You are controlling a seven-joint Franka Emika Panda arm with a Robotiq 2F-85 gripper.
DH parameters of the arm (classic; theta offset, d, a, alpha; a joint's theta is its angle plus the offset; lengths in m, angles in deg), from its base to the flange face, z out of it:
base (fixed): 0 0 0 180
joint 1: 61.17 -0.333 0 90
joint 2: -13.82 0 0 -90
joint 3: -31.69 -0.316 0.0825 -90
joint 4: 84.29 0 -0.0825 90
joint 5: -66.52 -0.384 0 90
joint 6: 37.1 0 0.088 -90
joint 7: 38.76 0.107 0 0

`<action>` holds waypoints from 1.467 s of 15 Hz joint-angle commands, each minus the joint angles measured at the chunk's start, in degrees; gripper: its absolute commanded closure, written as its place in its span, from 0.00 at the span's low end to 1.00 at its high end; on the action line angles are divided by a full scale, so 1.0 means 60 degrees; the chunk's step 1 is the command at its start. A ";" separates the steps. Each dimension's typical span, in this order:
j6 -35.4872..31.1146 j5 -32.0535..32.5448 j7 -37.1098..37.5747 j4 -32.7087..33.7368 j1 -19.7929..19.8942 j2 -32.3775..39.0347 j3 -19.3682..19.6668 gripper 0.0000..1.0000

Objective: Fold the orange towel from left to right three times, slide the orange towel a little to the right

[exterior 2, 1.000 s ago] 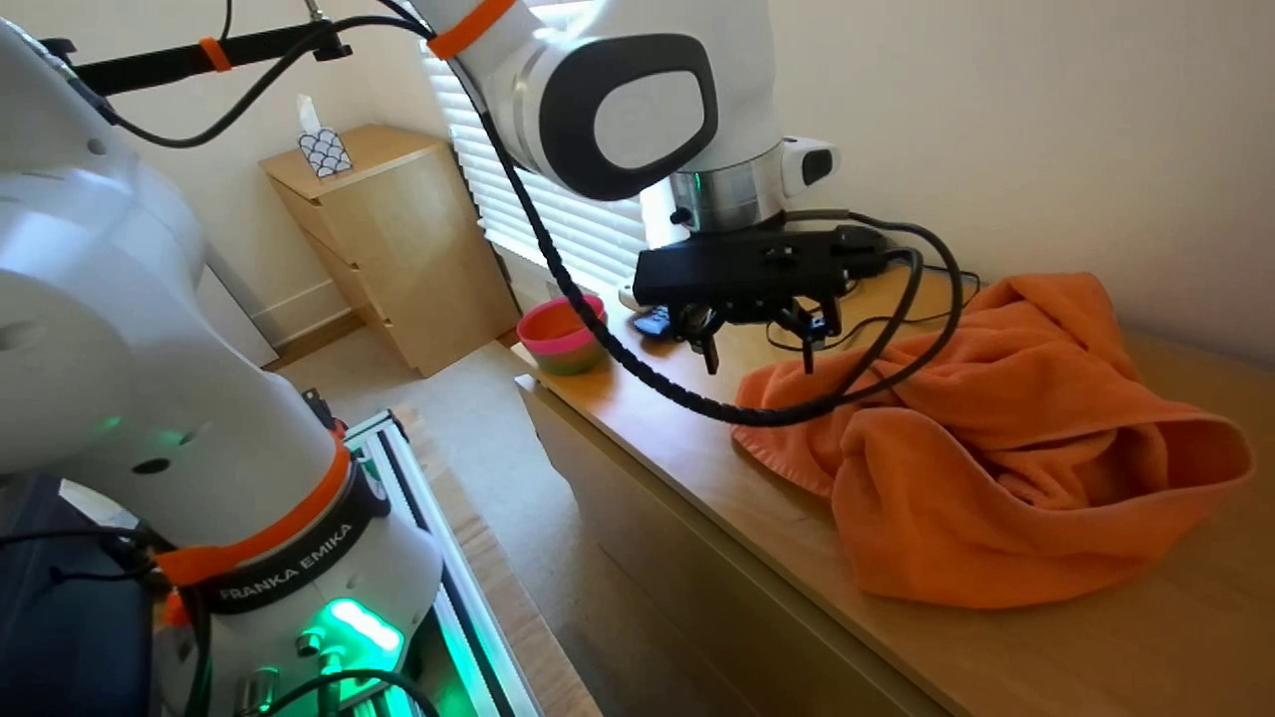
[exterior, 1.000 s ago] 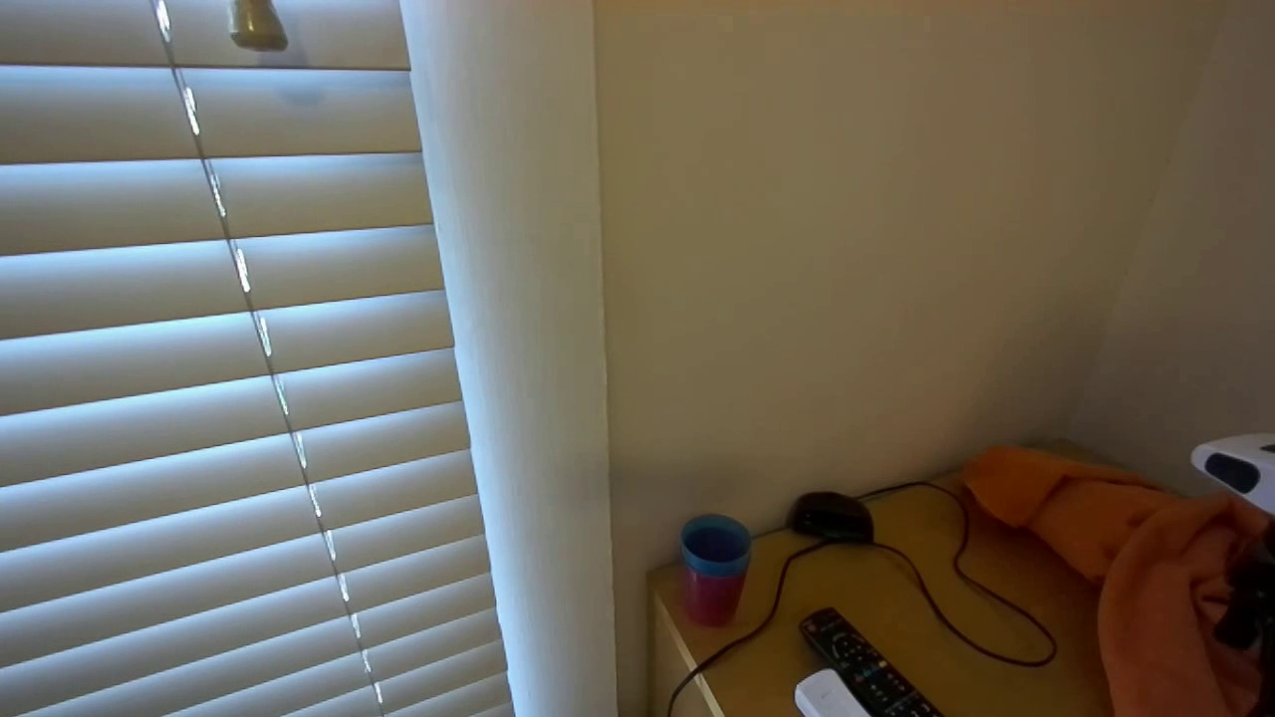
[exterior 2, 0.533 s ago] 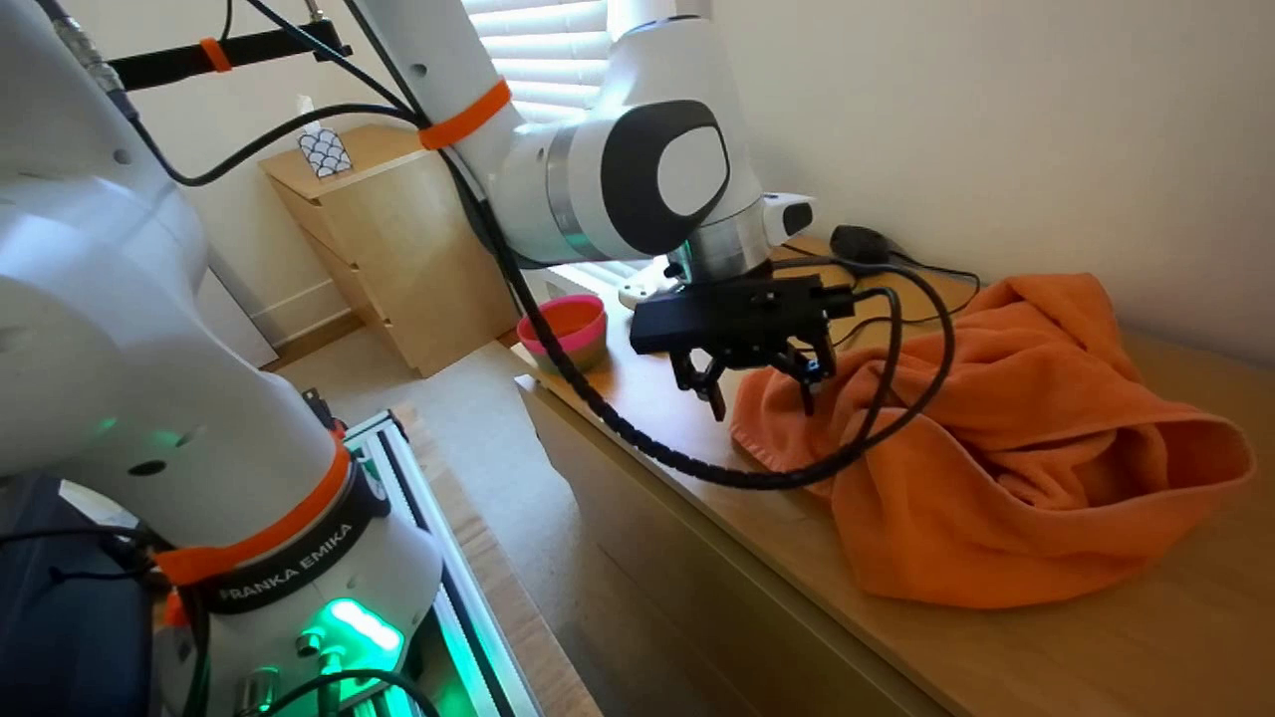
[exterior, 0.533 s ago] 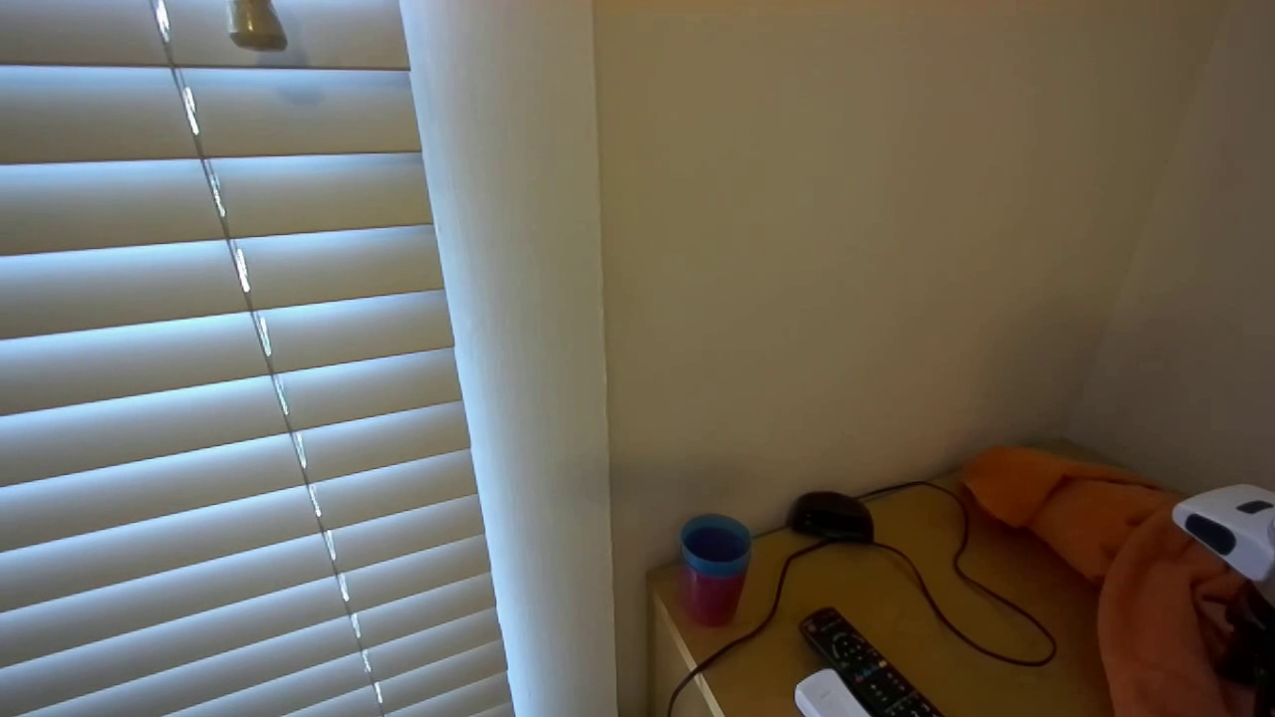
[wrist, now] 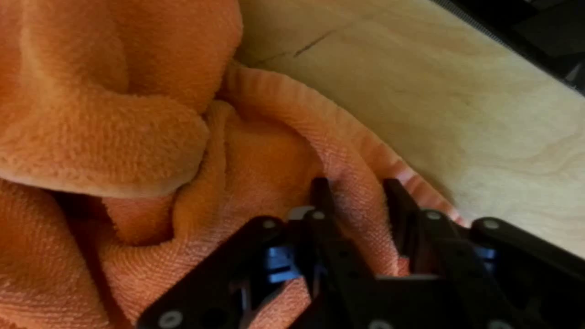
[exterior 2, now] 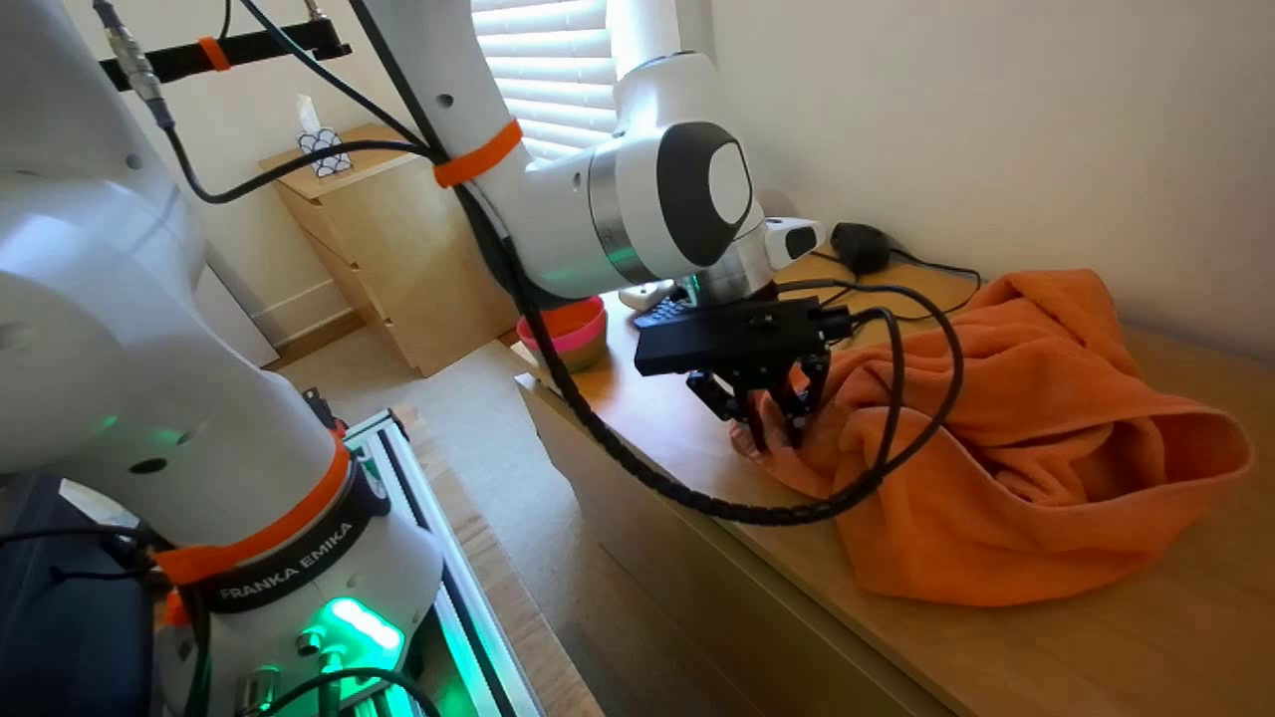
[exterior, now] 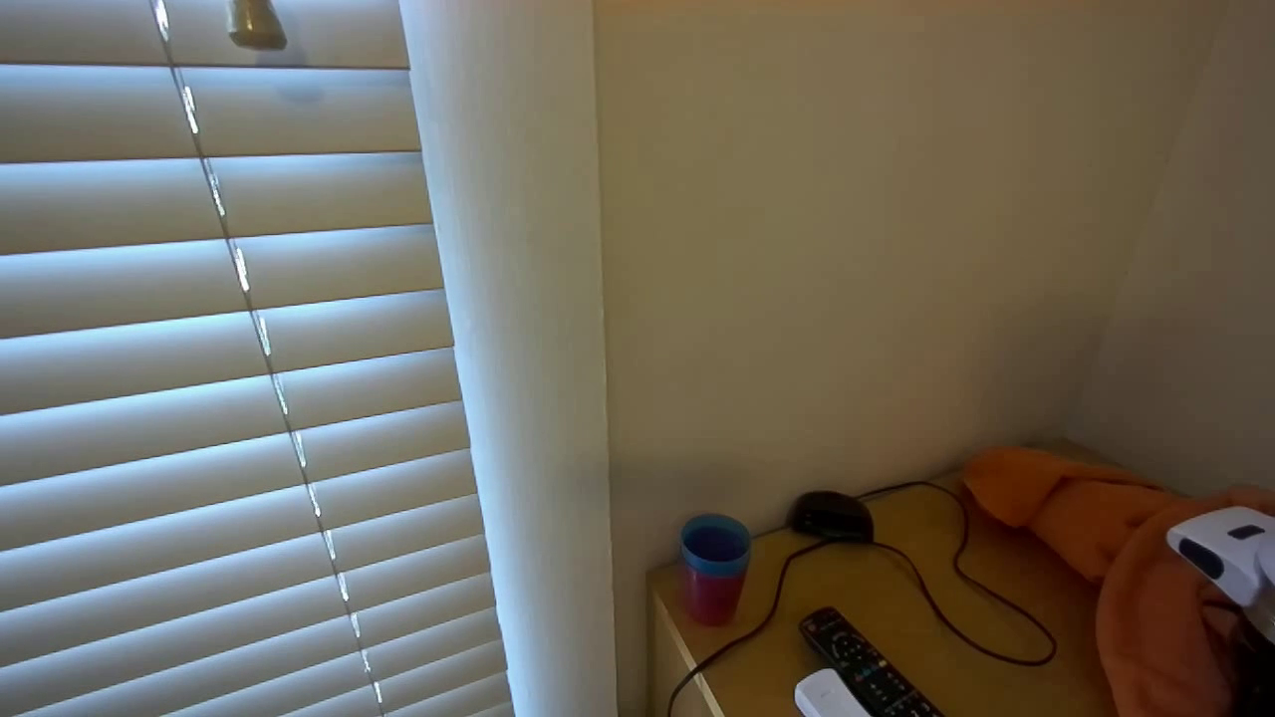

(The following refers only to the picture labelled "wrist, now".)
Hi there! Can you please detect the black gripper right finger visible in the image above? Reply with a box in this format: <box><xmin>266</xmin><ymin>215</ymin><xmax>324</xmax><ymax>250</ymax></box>
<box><xmin>379</xmin><ymin>175</ymin><xmax>585</xmax><ymax>329</ymax></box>

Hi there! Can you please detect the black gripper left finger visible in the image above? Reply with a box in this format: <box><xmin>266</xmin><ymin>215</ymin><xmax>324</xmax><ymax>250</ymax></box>
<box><xmin>134</xmin><ymin>175</ymin><xmax>376</xmax><ymax>329</ymax></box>

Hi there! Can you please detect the orange terry towel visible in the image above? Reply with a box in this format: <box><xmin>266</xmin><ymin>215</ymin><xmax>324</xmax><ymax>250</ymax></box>
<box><xmin>0</xmin><ymin>0</ymin><xmax>471</xmax><ymax>329</ymax></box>

